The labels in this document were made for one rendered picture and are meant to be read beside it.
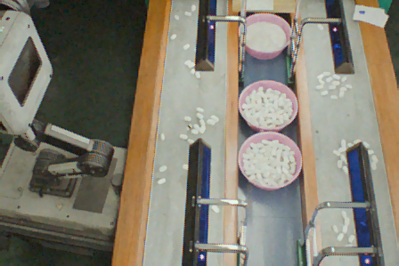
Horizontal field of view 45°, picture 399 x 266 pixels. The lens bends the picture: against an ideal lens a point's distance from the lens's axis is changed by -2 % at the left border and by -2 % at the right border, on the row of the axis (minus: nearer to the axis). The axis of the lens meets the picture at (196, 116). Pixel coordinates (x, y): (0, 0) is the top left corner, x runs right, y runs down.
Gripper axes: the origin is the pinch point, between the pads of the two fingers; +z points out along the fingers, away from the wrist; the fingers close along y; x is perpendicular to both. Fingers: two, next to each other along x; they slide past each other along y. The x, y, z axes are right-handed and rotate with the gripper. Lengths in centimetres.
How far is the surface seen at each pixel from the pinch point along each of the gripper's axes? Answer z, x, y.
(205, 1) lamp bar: 11.1, 6.8, 11.4
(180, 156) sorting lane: 7, 48, 65
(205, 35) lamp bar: 13.6, 26.2, 17.5
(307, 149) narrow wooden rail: 61, 41, 59
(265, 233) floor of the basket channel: 46, 72, 80
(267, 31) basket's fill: 40, -25, 39
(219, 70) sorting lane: 19, 2, 48
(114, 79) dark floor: -56, -64, 105
